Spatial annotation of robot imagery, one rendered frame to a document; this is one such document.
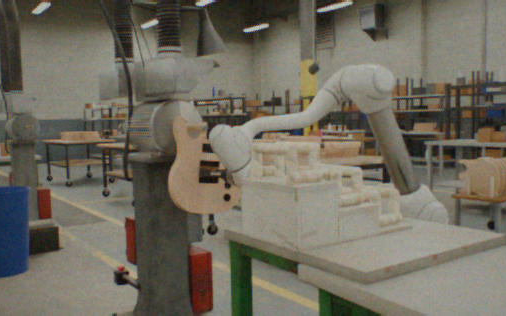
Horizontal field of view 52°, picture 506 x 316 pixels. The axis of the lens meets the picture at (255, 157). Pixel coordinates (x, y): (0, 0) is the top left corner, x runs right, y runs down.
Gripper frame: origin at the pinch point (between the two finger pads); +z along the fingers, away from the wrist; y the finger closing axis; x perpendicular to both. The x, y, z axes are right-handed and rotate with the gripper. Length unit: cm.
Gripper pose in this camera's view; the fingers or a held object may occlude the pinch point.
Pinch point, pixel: (209, 172)
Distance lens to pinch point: 228.7
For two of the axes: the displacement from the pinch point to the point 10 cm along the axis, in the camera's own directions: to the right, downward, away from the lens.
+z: -5.7, -0.4, 8.2
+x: 0.6, -10.0, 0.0
